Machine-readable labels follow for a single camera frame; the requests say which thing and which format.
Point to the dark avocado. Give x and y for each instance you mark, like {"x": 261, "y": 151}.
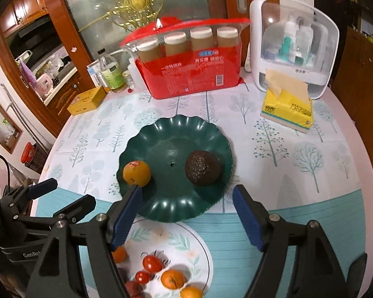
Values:
{"x": 202, "y": 168}

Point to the white cosmetic storage box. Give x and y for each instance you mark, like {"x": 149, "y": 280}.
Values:
{"x": 294, "y": 38}

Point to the red lychee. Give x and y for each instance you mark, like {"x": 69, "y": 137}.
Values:
{"x": 134, "y": 289}

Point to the red lidded container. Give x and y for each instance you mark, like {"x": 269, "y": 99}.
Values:
{"x": 28, "y": 153}

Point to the white blue small box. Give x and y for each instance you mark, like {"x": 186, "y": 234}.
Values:
{"x": 95, "y": 74}

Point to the small red cherry tomato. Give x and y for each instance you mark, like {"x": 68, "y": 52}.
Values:
{"x": 142, "y": 277}

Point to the small orange tangerine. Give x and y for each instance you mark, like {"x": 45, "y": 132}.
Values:
{"x": 119, "y": 255}

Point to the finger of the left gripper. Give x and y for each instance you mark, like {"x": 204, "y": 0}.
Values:
{"x": 77, "y": 210}
{"x": 42, "y": 188}

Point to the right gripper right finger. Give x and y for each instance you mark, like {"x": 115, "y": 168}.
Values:
{"x": 257, "y": 222}

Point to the small glass jar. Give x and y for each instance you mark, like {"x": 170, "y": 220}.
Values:
{"x": 129, "y": 80}

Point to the green label glass bottle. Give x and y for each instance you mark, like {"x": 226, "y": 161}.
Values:
{"x": 110, "y": 71}

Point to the yellow cardboard box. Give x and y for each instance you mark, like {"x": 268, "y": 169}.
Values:
{"x": 87, "y": 101}

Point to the tree pattern tablecloth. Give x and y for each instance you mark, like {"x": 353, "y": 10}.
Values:
{"x": 323, "y": 175}

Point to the large yellow-orange fruit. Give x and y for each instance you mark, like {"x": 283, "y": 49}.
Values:
{"x": 136, "y": 173}

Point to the red paper cup pack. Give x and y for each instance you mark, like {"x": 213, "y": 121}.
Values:
{"x": 177, "y": 58}

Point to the dark green scalloped plate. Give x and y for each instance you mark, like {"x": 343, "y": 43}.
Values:
{"x": 164, "y": 146}

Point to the small orange kumquat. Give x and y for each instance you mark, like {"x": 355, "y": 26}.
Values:
{"x": 191, "y": 292}

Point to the white floral plate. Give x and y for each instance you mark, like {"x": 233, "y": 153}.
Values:
{"x": 178, "y": 247}

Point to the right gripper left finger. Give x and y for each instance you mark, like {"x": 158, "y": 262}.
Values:
{"x": 121, "y": 215}

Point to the yellow tissue pack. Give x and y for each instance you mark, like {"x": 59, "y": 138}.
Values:
{"x": 287, "y": 101}

